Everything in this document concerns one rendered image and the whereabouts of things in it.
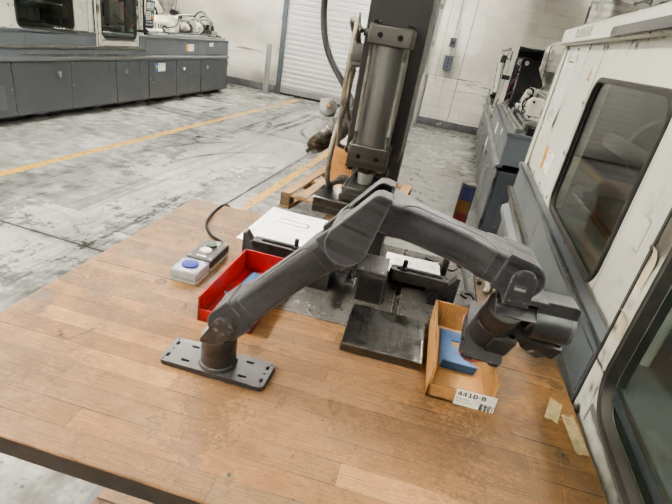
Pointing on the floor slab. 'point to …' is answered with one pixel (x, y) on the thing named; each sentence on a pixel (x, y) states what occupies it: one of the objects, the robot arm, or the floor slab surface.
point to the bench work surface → (31, 380)
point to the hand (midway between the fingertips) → (469, 350)
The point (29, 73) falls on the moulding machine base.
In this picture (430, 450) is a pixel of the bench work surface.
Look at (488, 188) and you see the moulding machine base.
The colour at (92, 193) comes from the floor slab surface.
